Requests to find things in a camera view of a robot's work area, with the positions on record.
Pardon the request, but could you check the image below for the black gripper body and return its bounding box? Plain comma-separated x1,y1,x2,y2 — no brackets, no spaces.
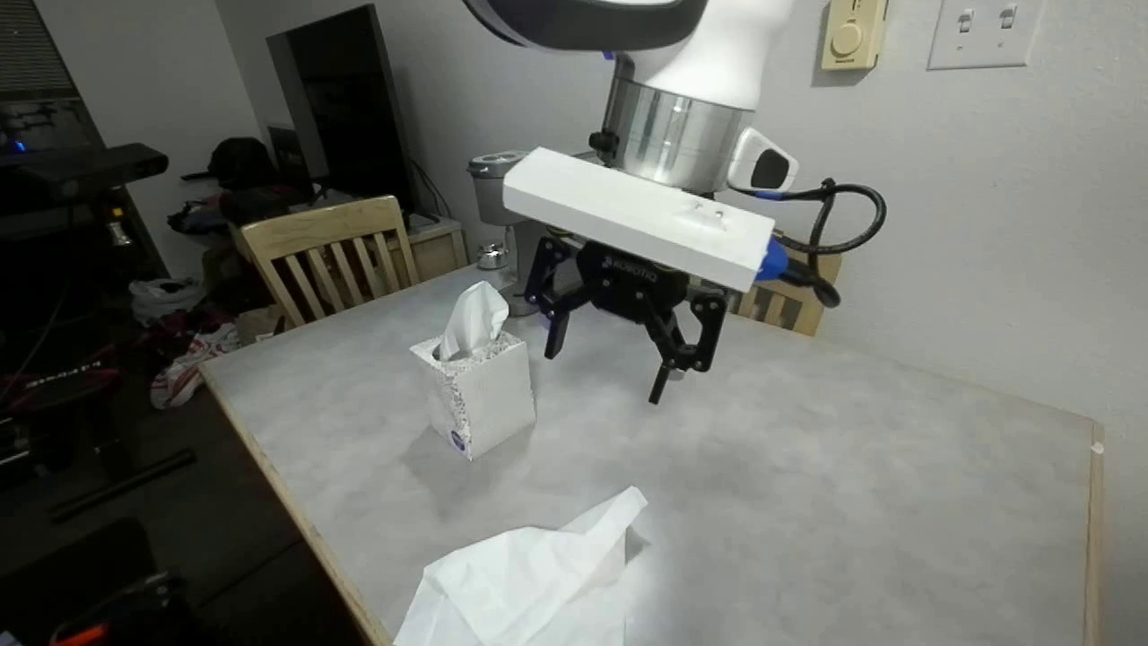
525,231,732,330

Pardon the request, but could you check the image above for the white tissue paper sheet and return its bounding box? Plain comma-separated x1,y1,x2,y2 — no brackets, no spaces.
431,278,513,366
393,483,652,646

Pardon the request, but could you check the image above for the white cube tissue box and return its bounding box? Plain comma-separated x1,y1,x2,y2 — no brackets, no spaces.
410,330,542,464

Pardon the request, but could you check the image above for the cardboard box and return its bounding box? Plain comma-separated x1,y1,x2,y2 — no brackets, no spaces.
407,211,469,287

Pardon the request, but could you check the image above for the wooden slat-back chair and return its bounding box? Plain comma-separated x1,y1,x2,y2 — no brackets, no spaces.
730,249,846,340
233,189,419,333

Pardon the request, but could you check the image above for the grey pod coffee machine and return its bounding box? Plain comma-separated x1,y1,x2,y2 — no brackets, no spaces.
467,149,546,315

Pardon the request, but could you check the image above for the black cap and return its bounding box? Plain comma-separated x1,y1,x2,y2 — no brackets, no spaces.
206,134,285,193

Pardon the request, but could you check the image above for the clothes heap on floor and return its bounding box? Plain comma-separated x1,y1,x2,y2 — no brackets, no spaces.
147,315,243,412

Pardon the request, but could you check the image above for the black keyboard on stand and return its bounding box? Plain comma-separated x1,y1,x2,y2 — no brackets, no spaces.
0,139,171,214

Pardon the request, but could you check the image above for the black and red tool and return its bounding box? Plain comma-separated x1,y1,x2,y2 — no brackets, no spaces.
46,571,187,646

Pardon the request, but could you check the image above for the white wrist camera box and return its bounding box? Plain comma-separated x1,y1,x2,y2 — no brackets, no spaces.
498,143,780,298

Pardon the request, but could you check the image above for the black camera cable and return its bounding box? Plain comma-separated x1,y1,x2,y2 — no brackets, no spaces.
724,175,894,312

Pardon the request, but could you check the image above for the white wall outlet plate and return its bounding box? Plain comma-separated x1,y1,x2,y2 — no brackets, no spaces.
926,0,1051,74

